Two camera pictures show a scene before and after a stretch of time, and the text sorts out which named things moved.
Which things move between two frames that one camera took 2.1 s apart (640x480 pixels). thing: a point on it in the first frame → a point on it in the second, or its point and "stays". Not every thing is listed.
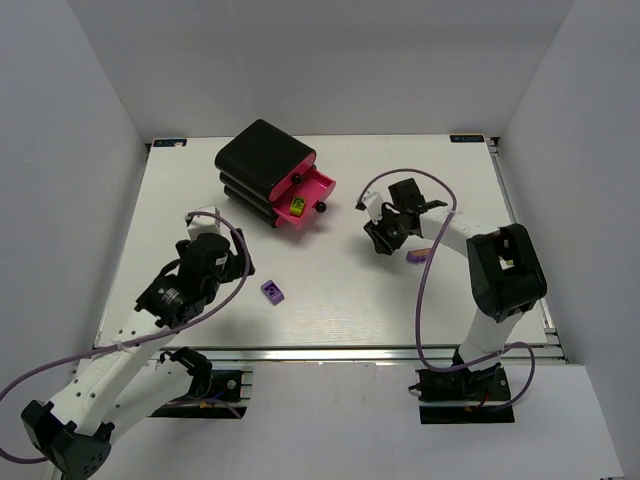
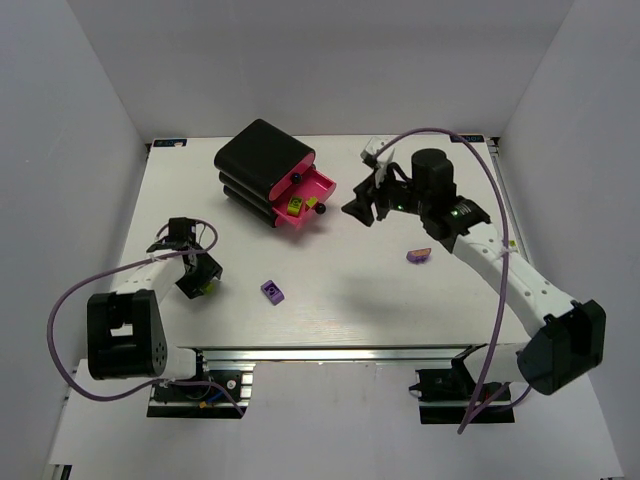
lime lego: x=297 y=206 stays
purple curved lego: x=273 y=292 stays
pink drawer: x=292 y=208 stays
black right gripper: x=379 y=235 → x=377 y=195
